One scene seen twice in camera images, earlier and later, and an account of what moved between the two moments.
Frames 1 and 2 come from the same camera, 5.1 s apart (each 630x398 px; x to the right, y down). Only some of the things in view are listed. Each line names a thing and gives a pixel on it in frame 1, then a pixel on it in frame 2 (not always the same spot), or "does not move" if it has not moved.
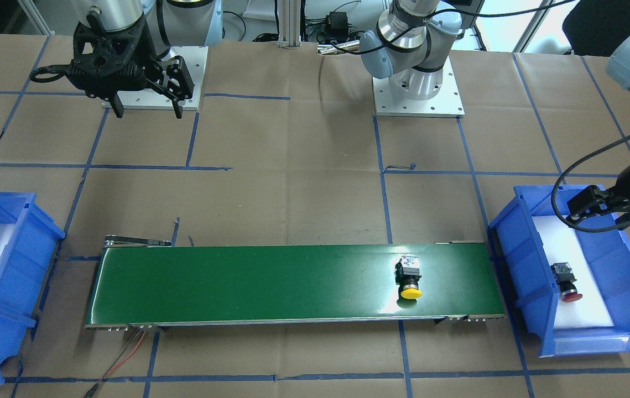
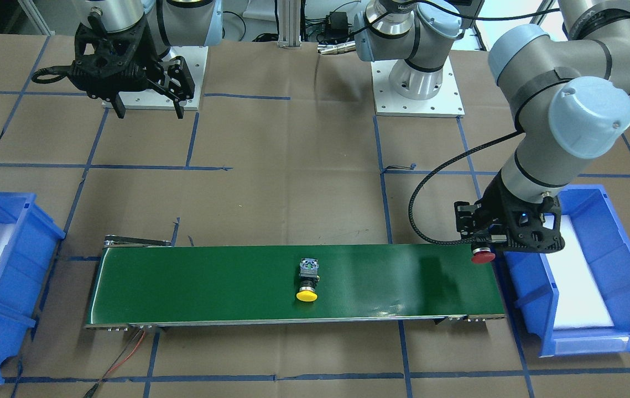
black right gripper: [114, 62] does not move
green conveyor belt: [142, 281] does not move
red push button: [565, 278] to [482, 255]
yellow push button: [407, 274] to [308, 272]
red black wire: [109, 372] does not move
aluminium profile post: [289, 24] does not move
